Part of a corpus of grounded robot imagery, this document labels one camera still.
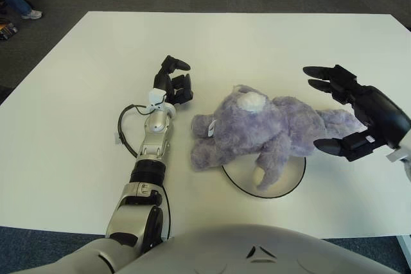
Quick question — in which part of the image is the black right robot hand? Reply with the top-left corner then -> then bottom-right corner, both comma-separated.
302,64 -> 411,162

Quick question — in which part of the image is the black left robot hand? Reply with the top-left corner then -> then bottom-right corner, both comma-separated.
152,55 -> 195,107

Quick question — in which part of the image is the purple plush bear doll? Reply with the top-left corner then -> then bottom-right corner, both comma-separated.
189,84 -> 367,191

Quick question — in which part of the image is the white plate black rim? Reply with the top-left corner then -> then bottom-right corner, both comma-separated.
221,155 -> 306,199

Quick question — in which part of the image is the white table leg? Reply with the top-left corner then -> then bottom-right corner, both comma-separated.
395,234 -> 411,257

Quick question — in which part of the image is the white sneaker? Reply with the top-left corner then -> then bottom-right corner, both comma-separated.
21,10 -> 43,21

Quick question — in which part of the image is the grey robot torso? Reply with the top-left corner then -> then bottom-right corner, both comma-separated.
60,223 -> 411,274

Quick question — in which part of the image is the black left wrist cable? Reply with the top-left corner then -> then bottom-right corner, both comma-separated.
114,103 -> 152,159

